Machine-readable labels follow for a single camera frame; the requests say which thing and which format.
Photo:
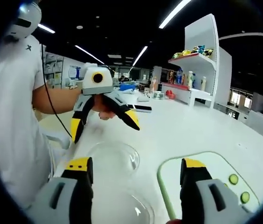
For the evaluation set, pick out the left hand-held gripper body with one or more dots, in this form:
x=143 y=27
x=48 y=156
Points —
x=92 y=86

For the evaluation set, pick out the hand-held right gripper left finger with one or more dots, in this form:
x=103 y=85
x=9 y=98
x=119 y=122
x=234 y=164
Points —
x=75 y=186

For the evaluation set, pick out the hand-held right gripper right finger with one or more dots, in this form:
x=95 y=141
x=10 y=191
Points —
x=206 y=193

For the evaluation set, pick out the group of cucumber slices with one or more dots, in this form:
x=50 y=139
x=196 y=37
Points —
x=233 y=179

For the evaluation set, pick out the clear petri dish lid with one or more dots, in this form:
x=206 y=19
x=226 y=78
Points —
x=112 y=158

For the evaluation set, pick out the clear glass petri dish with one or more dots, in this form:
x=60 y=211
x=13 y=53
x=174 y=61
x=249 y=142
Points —
x=126 y=210

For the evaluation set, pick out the person's left hand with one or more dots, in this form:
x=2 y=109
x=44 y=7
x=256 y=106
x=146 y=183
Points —
x=103 y=114

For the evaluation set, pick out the person's right hand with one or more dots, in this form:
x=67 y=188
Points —
x=175 y=221

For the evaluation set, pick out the black flat bar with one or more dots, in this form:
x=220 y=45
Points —
x=142 y=108

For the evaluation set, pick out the blue bag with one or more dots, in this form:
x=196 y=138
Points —
x=126 y=87

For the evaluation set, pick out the small white box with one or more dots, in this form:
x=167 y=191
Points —
x=143 y=99

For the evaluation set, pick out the white green-edged cutting board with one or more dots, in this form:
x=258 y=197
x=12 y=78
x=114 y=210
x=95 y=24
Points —
x=220 y=163

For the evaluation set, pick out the orange drink bottle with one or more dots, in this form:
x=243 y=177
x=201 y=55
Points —
x=153 y=85

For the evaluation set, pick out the small patterned container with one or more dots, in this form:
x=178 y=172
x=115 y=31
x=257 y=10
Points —
x=159 y=95

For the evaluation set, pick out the metal storage rack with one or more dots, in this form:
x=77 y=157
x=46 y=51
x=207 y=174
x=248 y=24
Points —
x=52 y=70

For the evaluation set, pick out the red glossy object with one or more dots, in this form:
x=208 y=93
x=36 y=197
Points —
x=170 y=94

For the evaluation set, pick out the blue bottle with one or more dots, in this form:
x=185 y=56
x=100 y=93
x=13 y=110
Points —
x=179 y=76

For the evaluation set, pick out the person in white shirt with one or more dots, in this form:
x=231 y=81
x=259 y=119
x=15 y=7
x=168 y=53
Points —
x=12 y=116

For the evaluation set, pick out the white green bottle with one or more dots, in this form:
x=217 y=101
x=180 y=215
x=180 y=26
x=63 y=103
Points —
x=190 y=81

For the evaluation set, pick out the white worn device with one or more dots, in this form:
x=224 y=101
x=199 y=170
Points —
x=32 y=16

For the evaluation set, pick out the blue white snack packet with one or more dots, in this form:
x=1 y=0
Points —
x=200 y=49

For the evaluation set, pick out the black yellow snack packet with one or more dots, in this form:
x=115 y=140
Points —
x=208 y=52

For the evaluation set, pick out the white display shelf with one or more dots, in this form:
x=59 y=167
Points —
x=201 y=32

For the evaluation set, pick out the curved ceiling light strip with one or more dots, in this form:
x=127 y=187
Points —
x=245 y=35

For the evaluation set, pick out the blue white wall poster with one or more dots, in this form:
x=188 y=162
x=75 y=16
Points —
x=74 y=72

